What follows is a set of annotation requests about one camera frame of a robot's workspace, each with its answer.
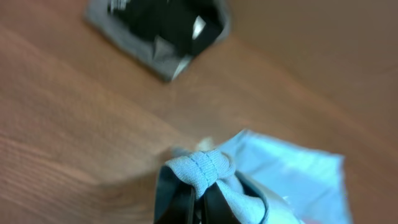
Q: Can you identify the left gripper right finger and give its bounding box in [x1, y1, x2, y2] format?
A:
[201, 170, 268, 224]

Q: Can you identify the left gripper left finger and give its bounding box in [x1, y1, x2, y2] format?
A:
[153, 166, 195, 224]

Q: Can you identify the light blue t-shirt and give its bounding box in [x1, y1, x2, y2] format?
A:
[155, 130, 353, 224]

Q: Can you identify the grey folded garment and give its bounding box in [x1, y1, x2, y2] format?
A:
[85, 0, 231, 82]

